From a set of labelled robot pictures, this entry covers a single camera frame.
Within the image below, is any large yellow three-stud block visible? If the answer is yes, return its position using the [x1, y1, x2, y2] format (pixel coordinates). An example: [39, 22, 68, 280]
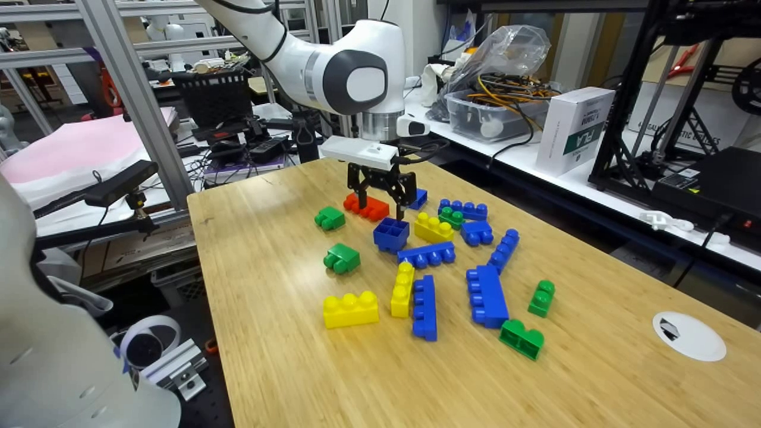
[322, 288, 384, 331]

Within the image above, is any small green block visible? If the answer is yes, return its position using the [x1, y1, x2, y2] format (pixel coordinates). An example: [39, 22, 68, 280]
[439, 204, 466, 230]

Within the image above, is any orange yellow cable bundle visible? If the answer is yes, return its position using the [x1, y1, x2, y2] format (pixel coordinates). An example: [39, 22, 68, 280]
[474, 72, 559, 112]

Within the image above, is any aluminium extrusion frame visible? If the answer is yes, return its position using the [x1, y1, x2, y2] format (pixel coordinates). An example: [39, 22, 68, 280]
[0, 0, 355, 212]

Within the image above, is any black camera stand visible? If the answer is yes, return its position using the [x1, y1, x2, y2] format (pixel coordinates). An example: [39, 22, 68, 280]
[288, 109, 324, 165]

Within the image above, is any black clamp mount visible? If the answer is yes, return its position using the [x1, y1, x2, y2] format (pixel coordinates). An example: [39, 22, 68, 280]
[39, 160, 163, 247]

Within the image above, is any large blue four-stud block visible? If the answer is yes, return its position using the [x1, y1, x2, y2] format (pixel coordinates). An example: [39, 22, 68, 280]
[465, 262, 511, 331]

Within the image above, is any white side bench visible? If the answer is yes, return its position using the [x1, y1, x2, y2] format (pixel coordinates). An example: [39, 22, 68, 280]
[403, 101, 761, 274]

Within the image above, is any clear plastic bag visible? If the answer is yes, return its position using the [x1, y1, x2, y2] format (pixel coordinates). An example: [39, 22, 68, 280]
[450, 22, 555, 90]

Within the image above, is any long blue four-stud block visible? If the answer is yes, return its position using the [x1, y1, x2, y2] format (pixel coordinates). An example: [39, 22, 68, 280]
[411, 274, 440, 344]

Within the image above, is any red four-stud block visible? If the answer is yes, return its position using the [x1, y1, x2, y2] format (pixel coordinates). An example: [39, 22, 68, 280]
[343, 191, 393, 224]

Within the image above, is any narrow blue four-stud block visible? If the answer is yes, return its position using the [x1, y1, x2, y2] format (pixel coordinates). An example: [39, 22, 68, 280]
[486, 225, 523, 275]

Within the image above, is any clear plastic storage bin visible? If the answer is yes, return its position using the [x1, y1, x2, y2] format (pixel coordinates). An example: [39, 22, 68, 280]
[448, 90, 542, 146]

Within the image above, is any blue two-stud block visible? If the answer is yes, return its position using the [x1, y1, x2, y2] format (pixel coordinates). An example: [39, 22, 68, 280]
[459, 219, 498, 250]

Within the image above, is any long yellow block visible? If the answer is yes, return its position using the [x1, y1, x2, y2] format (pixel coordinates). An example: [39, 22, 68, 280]
[389, 260, 420, 320]

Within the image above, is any black printer frame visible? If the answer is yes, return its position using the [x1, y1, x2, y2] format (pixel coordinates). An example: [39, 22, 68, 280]
[591, 0, 761, 234]

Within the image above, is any green two-stud block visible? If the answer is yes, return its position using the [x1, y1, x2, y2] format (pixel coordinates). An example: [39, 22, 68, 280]
[322, 241, 365, 279]
[498, 316, 547, 362]
[315, 204, 348, 234]
[527, 279, 559, 320]

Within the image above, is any blue square two-by-two block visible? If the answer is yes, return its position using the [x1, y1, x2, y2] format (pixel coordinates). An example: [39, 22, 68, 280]
[371, 217, 411, 254]

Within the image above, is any large white table grommet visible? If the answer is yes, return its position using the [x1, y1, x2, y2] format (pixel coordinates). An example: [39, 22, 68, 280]
[650, 310, 729, 363]

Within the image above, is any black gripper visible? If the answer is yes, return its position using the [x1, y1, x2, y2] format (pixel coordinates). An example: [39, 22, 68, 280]
[346, 162, 420, 222]

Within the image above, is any white round reel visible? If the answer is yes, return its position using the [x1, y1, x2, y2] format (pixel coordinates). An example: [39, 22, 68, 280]
[116, 315, 210, 401]

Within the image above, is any white cardboard box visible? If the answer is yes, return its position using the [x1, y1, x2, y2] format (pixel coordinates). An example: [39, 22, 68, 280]
[535, 86, 618, 177]

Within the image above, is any pink foam sheet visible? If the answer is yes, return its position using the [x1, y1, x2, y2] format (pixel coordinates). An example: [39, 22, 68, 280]
[0, 104, 182, 191]

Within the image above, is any black box device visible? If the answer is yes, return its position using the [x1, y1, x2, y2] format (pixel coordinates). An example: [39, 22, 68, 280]
[175, 70, 255, 129]

